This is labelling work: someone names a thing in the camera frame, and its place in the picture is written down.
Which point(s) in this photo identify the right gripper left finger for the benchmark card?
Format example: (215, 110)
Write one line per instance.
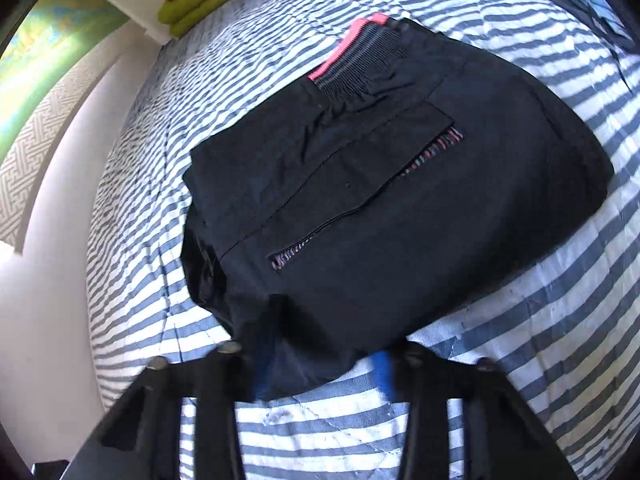
(139, 437)

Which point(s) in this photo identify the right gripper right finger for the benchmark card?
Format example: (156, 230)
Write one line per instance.
(502, 438)

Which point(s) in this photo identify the black shorts pink waistband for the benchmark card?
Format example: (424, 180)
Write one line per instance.
(408, 174)

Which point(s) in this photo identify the patterned framed wall picture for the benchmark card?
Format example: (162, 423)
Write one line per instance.
(51, 64)

